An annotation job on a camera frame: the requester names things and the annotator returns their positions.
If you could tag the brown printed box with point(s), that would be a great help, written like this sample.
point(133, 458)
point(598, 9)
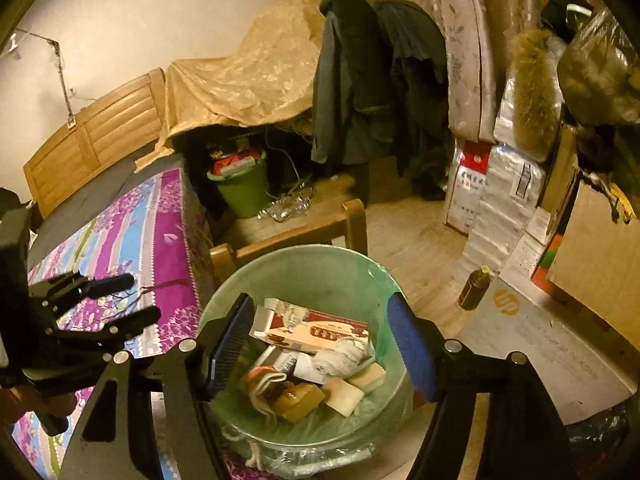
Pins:
point(325, 332)

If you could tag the clear plastic bag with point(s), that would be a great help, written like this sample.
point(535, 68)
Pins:
point(600, 75)

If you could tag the red white packet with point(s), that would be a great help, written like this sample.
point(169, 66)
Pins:
point(235, 164)

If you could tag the large cardboard box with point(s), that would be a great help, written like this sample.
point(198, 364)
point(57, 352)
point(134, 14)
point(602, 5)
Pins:
point(600, 260)

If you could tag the beige block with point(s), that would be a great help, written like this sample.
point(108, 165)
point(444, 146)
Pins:
point(342, 395)
point(367, 377)

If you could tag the green bucket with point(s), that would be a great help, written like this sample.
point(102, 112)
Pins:
point(245, 192)

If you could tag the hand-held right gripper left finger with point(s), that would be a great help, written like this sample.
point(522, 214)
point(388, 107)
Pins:
point(232, 340)

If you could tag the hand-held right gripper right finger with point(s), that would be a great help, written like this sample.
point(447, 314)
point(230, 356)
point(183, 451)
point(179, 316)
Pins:
point(410, 350)

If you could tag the gold patterned cloth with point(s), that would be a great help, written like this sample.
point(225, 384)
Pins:
point(250, 75)

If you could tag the orange green box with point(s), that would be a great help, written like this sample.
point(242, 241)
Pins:
point(545, 265)

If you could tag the grey jacket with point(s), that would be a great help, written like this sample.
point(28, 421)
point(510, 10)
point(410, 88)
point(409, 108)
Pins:
point(345, 85)

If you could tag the black jacket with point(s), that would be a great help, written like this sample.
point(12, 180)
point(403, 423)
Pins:
point(420, 75)

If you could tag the fur trimmed coat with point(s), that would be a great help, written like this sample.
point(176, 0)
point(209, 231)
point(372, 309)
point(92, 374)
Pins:
point(532, 90)

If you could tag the white wrapper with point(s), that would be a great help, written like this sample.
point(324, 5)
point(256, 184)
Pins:
point(340, 357)

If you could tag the tan square block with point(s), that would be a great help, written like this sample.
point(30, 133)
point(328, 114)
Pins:
point(300, 400)

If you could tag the stack of plastic wrapped packs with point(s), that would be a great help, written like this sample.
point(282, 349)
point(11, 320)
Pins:
point(505, 195)

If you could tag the clear glassware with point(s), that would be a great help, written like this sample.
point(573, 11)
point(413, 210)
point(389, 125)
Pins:
point(285, 207)

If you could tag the red white carton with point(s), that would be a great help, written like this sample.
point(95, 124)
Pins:
point(467, 185)

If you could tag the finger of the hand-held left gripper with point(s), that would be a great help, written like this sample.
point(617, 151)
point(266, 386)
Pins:
point(107, 285)
point(135, 322)

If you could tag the green lined trash bin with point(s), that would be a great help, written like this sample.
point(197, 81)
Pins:
point(310, 275)

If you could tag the striped floral blanket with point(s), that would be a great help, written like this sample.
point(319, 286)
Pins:
point(145, 230)

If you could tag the orange white mesh pouch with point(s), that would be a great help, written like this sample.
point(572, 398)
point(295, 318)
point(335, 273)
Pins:
point(260, 382)

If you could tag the black hat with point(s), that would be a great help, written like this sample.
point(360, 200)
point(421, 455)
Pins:
point(560, 10)

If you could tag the wooden chair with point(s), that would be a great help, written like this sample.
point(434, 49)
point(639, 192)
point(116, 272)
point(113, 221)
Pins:
point(300, 235)

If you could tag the wooden headboard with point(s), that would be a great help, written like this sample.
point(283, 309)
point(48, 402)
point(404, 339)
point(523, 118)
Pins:
point(100, 135)

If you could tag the grey flat box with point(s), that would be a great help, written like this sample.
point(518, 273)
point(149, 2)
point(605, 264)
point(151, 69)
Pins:
point(540, 355)

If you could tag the white medicine box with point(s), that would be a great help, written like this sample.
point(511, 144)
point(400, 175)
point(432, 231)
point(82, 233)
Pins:
point(305, 369)

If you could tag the brown bottle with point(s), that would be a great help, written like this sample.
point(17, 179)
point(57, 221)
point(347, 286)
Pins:
point(474, 290)

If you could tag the dark plastic bag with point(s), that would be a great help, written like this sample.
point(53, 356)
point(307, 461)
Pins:
point(600, 440)

